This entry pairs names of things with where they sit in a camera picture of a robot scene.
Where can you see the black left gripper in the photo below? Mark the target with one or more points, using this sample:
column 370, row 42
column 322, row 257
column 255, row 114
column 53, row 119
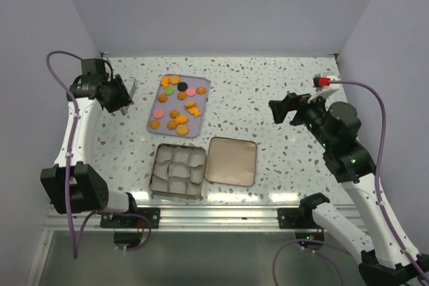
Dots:
column 124, row 98

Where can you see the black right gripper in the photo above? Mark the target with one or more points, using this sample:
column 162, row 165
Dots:
column 293, row 102

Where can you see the metal tongs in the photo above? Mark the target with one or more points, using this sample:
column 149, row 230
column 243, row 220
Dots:
column 131, row 91

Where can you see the orange ridged cookie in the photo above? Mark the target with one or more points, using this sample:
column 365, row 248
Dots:
column 172, row 124

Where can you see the orange flower cookie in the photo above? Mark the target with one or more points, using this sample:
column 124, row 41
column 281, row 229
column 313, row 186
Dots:
column 181, row 119
column 174, row 113

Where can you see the orange round biscuit cookie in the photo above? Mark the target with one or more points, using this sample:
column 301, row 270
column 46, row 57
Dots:
column 190, row 104

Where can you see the orange round cookie large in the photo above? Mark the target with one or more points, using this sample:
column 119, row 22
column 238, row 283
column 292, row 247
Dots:
column 182, row 129

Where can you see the orange animal shaped cookie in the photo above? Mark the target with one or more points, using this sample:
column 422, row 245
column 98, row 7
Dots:
column 194, row 111

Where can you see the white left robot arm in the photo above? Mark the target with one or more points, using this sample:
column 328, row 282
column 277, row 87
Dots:
column 72, row 184

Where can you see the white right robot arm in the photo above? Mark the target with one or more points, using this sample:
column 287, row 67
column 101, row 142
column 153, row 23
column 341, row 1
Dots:
column 384, row 254

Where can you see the pink round cookie lower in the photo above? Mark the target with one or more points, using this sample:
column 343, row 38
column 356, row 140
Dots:
column 158, row 114

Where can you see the pink round cookie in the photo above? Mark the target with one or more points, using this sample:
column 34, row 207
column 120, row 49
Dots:
column 190, row 91
column 158, row 114

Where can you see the brown round cookie left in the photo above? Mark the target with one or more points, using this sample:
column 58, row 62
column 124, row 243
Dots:
column 163, row 98

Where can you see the brown round cookie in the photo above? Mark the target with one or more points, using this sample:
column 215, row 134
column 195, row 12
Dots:
column 163, row 98
column 182, row 95

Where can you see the orange cookie bottom left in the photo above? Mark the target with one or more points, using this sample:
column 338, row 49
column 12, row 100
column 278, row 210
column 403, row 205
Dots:
column 154, row 124

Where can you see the orange star cookie top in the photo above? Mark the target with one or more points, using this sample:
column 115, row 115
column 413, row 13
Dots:
column 165, row 81

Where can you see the green round cookie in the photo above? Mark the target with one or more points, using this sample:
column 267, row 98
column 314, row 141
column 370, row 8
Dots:
column 169, row 90

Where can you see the lilac plastic tray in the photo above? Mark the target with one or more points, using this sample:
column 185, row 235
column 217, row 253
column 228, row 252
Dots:
column 194, row 123

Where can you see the brown round cookie centre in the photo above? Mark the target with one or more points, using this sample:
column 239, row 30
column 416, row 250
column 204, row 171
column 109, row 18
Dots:
column 182, row 95

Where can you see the black round cookie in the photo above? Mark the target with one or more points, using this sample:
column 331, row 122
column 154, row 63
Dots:
column 182, row 86

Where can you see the gold cookie tin lid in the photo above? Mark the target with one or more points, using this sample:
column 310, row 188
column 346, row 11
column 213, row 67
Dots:
column 231, row 161

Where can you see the pink round cookie upper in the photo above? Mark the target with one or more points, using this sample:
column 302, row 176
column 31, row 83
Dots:
column 190, row 91

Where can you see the brown flower cookie right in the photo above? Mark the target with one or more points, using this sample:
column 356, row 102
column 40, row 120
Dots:
column 201, row 90

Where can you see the gold cookie tin base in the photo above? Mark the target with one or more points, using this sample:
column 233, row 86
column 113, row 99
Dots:
column 178, row 171

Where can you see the aluminium mounting rail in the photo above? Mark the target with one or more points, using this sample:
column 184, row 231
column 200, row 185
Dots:
column 197, row 218

